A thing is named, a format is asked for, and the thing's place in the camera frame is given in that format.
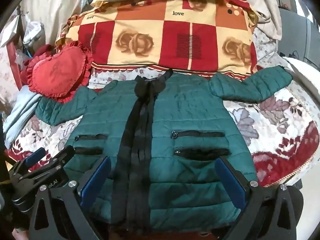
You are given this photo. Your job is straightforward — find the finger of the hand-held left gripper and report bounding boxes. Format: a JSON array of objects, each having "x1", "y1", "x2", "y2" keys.
[
  {"x1": 10, "y1": 148, "x2": 47, "y2": 173},
  {"x1": 17, "y1": 145, "x2": 75, "y2": 188}
]

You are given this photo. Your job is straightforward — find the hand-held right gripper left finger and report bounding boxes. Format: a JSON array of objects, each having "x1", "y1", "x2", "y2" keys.
[{"x1": 29, "y1": 156, "x2": 112, "y2": 240}]

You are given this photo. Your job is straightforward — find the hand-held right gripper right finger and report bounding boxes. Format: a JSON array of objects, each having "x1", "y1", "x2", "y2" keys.
[{"x1": 215, "y1": 157, "x2": 297, "y2": 240}]

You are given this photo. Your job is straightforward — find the green puffer jacket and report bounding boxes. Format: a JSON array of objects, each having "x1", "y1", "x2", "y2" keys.
[{"x1": 35, "y1": 65, "x2": 293, "y2": 230}]

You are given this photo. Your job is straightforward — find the light blue folded cloth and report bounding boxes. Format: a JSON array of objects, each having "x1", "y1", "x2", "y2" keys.
[{"x1": 3, "y1": 86, "x2": 42, "y2": 149}]

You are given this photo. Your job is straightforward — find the floral bedspread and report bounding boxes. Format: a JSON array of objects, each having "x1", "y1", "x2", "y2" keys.
[{"x1": 0, "y1": 37, "x2": 320, "y2": 188}]

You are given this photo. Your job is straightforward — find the red heart-shaped ruffled pillow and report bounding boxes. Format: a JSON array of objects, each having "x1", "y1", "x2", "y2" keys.
[{"x1": 20, "y1": 40, "x2": 94, "y2": 103}]

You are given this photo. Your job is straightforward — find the white plastic bag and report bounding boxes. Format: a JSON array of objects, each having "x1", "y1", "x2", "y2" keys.
[{"x1": 22, "y1": 21, "x2": 47, "y2": 51}]

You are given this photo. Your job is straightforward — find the white rounded object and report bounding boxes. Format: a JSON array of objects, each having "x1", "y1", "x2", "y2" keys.
[{"x1": 282, "y1": 56, "x2": 320, "y2": 87}]

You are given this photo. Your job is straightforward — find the white bed sheet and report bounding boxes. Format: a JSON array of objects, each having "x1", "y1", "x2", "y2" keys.
[{"x1": 20, "y1": 0, "x2": 108, "y2": 48}]

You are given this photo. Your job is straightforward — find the red checkered rose quilt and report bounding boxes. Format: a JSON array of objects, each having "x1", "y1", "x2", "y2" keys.
[{"x1": 55, "y1": 0, "x2": 258, "y2": 80}]

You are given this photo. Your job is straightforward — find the white crumpled cloth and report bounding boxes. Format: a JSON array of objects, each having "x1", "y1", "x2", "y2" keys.
[{"x1": 250, "y1": 0, "x2": 284, "y2": 40}]

